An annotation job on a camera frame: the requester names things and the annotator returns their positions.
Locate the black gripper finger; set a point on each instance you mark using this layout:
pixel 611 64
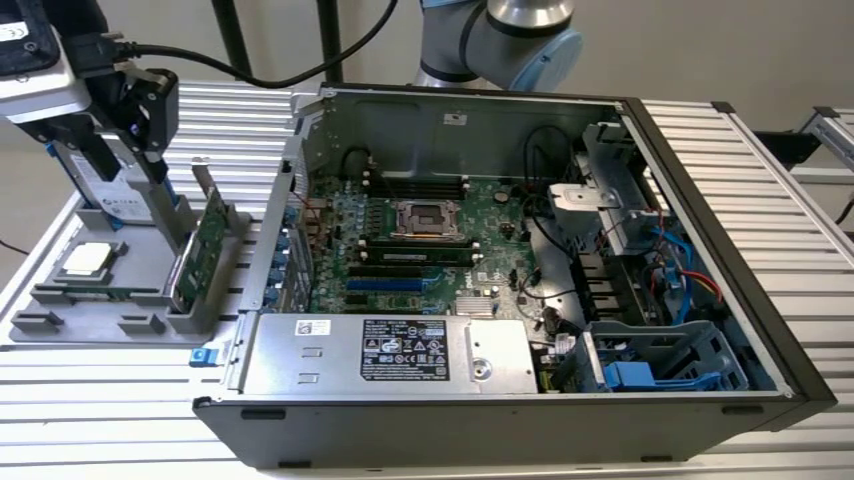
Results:
pixel 101 155
pixel 157 110

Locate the green graphics card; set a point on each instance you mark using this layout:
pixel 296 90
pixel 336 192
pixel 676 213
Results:
pixel 204 240

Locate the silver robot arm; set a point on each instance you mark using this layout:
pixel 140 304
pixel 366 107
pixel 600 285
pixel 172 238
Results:
pixel 468 50

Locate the hard disk in blue carrier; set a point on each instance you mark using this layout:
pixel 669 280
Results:
pixel 108 197

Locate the black metal pole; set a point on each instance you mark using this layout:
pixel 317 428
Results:
pixel 330 20
pixel 236 30

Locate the silver CPU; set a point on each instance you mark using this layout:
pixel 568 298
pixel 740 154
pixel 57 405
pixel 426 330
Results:
pixel 90 259

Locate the grey plastic parts rack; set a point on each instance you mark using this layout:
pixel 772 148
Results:
pixel 144 260

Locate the blue slot retainer clip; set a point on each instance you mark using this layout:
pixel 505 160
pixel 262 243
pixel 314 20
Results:
pixel 281 263
pixel 290 216
pixel 274 287
pixel 284 243

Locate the black round speaker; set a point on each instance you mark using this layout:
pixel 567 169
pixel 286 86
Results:
pixel 356 152

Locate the black RAM slot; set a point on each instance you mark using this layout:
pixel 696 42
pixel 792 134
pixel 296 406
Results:
pixel 422 182
pixel 421 242
pixel 421 177
pixel 421 247
pixel 426 194

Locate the blue case latch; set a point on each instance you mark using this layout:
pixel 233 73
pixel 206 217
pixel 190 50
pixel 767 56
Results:
pixel 204 358

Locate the CPU socket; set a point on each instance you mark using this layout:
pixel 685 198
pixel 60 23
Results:
pixel 428 217

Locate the long black expansion slot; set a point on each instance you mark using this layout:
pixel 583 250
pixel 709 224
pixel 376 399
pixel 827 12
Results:
pixel 388 272

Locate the RAM stick with white label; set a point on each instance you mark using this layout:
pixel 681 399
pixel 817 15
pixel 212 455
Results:
pixel 408 256

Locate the blue expansion slot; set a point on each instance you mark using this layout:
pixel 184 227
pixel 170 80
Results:
pixel 388 291

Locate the silver power supply unit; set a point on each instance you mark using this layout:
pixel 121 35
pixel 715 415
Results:
pixel 321 360

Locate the silver coin battery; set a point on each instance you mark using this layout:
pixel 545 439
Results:
pixel 503 195

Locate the green motherboard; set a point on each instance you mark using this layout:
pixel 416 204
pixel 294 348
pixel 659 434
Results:
pixel 495 235

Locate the silver chipset heatsink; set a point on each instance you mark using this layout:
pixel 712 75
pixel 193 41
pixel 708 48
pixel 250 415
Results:
pixel 478 305

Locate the grey metal drive bay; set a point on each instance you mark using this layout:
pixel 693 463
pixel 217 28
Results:
pixel 621 165

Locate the open black PC case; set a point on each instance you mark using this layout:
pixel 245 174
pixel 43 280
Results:
pixel 468 430

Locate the blue drive carrier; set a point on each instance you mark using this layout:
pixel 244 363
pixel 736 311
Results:
pixel 631 376

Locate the metal slat side table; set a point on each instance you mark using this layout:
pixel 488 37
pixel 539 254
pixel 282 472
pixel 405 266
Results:
pixel 828 125

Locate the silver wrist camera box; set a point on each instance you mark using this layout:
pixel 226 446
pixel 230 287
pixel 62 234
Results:
pixel 41 90

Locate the silver metal hinged bracket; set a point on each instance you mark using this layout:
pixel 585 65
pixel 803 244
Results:
pixel 581 200

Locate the black plastic bracket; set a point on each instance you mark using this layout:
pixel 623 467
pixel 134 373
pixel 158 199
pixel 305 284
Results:
pixel 601 285

